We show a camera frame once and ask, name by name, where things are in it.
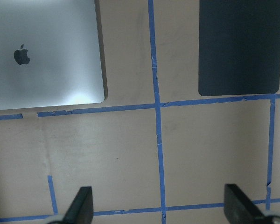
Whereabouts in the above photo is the black mousepad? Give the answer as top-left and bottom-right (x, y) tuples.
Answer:
(198, 0), (280, 96)

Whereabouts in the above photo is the silver closed laptop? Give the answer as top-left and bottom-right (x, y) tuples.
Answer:
(0, 0), (107, 110)

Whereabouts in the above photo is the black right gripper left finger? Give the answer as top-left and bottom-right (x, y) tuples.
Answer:
(63, 186), (94, 224)

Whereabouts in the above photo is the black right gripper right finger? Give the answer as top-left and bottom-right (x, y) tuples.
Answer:
(224, 184), (265, 224)

